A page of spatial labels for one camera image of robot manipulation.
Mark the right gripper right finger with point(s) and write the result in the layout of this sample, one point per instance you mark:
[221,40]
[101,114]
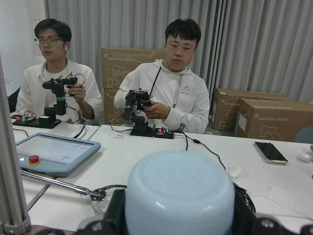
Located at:
[247,222]

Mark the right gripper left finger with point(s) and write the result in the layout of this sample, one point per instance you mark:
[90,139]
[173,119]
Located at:
[113,222]

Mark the light blue cup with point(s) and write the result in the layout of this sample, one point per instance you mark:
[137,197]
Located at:
[179,193]

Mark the metal reacher grabber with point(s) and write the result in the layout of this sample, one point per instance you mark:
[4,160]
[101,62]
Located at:
[96,196]

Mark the smartphone on table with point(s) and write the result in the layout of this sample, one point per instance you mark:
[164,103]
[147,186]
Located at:
[269,153]

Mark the blue teach pendant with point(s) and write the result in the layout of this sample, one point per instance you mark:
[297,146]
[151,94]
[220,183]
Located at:
[54,155]

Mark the cardboard box right front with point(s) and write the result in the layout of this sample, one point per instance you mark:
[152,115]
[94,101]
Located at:
[275,120]

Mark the cardboard box right rear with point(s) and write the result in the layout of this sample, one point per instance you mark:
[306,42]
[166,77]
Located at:
[226,105]

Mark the person in white hoodie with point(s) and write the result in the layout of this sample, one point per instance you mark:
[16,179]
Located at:
[178,95]

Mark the cardboard box stacked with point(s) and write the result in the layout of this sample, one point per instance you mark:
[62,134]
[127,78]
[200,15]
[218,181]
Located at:
[117,62]

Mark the person in white shirt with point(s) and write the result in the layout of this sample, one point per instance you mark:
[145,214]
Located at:
[83,98]

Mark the aluminium frame post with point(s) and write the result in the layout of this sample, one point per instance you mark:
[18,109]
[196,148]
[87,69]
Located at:
[14,218]

